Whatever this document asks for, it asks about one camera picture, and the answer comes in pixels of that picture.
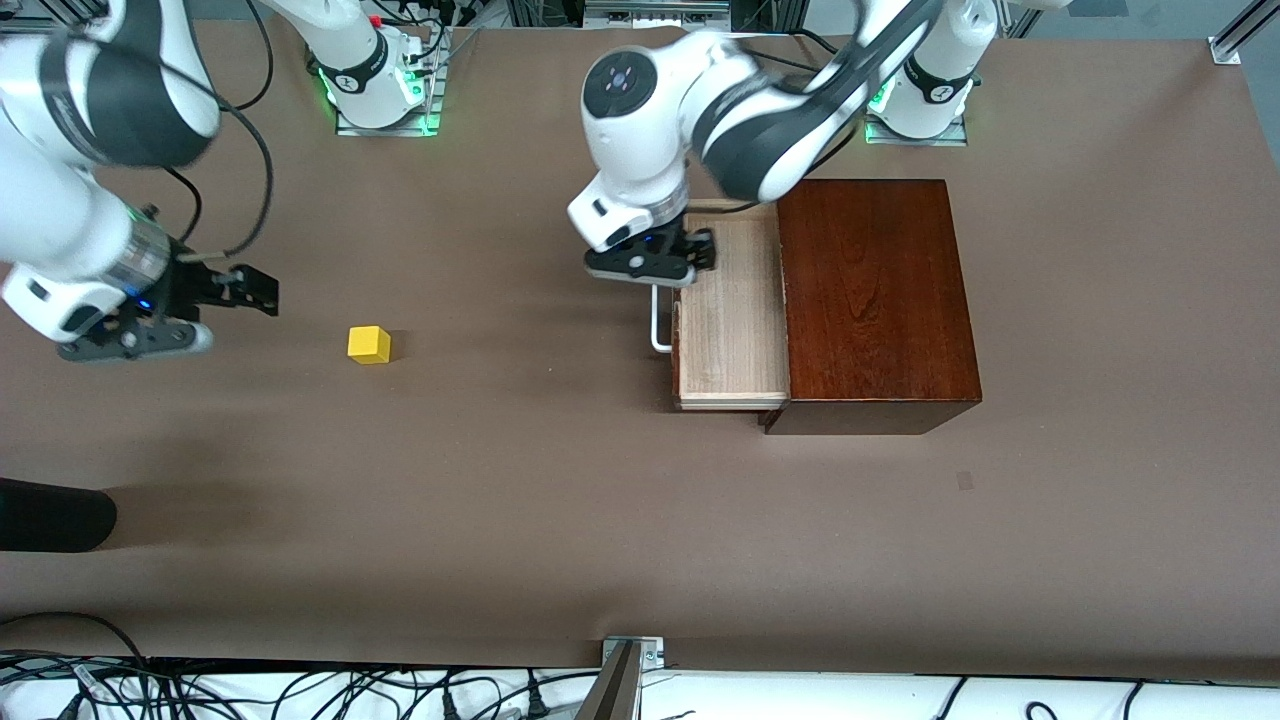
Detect white metal drawer handle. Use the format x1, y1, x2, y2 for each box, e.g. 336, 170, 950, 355
650, 285, 677, 354

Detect wooden drawer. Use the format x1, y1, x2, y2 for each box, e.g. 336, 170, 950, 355
670, 200, 793, 413

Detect dark brown wooden cabinet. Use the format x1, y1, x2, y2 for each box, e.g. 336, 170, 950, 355
765, 180, 983, 436

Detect grey metal rack equipment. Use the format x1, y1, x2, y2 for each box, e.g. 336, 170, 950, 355
583, 0, 731, 29

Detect black cylinder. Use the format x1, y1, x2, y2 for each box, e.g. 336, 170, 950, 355
0, 478, 118, 553

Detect brown paper table cover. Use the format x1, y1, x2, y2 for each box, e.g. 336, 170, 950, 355
0, 20, 1280, 686

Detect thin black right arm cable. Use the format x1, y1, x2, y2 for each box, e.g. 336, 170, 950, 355
165, 165, 204, 246

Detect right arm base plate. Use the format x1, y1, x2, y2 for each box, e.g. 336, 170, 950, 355
335, 28, 448, 138

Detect black base power cable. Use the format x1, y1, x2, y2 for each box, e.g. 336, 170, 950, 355
740, 28, 851, 71

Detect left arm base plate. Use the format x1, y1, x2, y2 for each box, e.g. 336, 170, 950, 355
863, 85, 969, 147

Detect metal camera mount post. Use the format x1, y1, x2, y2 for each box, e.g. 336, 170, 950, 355
575, 637, 666, 720

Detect aluminium frame profile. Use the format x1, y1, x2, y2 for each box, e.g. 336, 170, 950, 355
1208, 0, 1280, 66

